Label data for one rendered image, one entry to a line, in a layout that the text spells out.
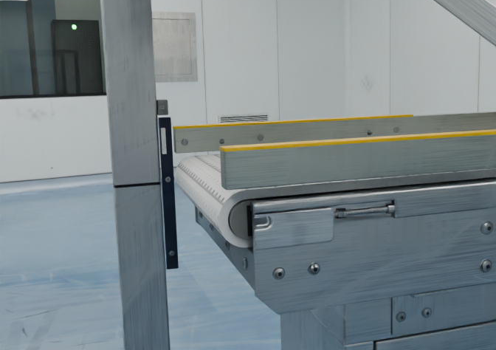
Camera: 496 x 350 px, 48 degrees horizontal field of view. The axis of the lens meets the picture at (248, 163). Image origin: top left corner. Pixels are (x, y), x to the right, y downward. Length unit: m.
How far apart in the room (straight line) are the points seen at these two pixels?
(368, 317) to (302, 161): 0.19
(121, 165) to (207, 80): 5.12
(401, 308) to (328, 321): 0.08
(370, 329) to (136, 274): 0.32
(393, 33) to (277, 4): 1.26
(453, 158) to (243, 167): 0.19
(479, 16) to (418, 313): 0.29
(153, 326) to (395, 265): 0.37
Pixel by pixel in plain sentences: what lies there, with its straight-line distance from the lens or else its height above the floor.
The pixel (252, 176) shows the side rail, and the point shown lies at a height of 0.83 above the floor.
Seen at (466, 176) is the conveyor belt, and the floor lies 0.81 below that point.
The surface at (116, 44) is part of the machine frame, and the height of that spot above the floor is 0.96.
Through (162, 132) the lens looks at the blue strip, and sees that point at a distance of 0.71.
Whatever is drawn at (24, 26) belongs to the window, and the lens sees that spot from 5.52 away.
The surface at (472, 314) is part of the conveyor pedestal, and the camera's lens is 0.64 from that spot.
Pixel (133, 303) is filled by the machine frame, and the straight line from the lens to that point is 0.76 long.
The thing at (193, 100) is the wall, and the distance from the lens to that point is 5.77.
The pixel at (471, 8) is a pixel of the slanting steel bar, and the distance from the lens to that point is 0.52.
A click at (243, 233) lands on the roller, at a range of 0.47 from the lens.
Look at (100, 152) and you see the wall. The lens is 5.57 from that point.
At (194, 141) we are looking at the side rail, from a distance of 0.71.
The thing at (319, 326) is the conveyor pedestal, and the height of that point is 0.64.
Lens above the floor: 0.90
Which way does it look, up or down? 8 degrees down
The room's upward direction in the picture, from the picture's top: 2 degrees counter-clockwise
